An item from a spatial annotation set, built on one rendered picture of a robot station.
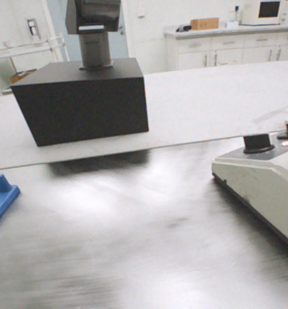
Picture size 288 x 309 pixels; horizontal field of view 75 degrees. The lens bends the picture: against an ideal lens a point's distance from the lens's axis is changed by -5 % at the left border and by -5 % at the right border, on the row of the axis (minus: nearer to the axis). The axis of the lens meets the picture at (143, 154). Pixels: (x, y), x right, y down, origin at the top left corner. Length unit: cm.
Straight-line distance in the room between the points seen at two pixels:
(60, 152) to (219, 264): 29
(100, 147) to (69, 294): 22
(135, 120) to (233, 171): 19
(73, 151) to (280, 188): 29
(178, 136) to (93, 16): 24
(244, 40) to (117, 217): 268
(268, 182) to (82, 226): 19
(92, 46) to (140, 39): 262
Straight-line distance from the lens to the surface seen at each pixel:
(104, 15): 40
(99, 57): 40
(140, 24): 301
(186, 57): 255
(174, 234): 21
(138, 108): 34
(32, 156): 39
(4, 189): 31
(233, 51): 276
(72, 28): 42
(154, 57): 306
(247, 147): 24
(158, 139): 34
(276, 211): 21
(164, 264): 20
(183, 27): 256
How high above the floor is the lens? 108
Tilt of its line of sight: 35 degrees down
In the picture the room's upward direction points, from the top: 7 degrees counter-clockwise
